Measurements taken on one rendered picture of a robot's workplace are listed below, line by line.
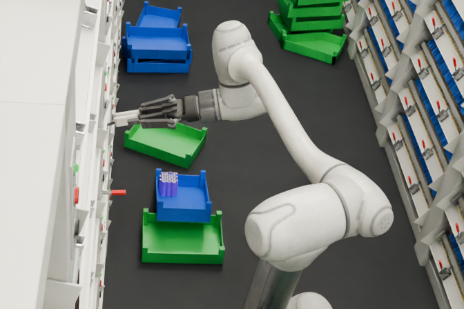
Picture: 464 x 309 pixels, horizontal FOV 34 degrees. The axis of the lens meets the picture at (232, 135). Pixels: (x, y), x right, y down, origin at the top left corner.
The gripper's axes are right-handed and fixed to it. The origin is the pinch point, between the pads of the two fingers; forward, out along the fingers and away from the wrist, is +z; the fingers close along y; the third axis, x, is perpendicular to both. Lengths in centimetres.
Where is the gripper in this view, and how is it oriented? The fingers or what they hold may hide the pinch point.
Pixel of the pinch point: (127, 118)
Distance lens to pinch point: 216.4
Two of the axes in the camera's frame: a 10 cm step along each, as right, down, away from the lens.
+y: -0.7, -6.5, 7.6
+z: -9.9, 1.5, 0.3
